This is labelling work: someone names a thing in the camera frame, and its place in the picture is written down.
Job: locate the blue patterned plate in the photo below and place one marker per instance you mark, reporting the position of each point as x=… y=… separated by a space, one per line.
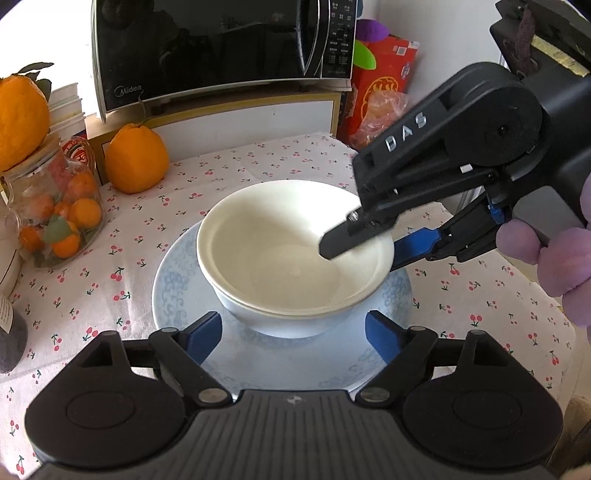
x=184 y=295

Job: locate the green plastic toy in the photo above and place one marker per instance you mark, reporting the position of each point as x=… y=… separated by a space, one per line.
x=364 y=53

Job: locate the red carton box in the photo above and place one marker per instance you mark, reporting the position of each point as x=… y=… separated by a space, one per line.
x=392 y=60

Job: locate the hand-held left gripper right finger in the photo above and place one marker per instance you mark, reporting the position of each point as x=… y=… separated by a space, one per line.
x=383 y=334

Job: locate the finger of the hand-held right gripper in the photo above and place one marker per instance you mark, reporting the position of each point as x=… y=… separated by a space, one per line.
x=415 y=244
x=341 y=237

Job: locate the white wood-trimmed cabinet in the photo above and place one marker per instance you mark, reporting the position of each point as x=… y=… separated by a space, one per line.
x=231 y=115

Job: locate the cherry print tablecloth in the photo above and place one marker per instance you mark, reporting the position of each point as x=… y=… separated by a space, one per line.
x=115 y=286

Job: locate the black microwave oven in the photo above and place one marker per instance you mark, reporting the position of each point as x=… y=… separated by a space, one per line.
x=207 y=41

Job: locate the dark jar with silver lid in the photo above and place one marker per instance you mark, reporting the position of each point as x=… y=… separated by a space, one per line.
x=11 y=332

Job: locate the cream bowl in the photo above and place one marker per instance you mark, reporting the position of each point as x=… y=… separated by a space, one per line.
x=240 y=302
x=277 y=240

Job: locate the purple toy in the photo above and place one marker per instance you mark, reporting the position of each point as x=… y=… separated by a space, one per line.
x=374 y=30

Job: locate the large orange with leaves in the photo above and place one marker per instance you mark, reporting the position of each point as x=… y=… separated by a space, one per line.
x=21 y=115

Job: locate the stack of paper cups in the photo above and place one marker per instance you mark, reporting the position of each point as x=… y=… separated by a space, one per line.
x=67 y=110

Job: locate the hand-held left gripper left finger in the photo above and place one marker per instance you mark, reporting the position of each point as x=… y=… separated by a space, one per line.
x=205 y=334

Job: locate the glass jar of small oranges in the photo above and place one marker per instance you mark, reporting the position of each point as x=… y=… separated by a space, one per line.
x=55 y=217

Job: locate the white bowl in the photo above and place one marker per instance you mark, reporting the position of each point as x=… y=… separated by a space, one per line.
x=295 y=325

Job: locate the person's right hand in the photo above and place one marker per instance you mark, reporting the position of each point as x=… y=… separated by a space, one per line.
x=568 y=267

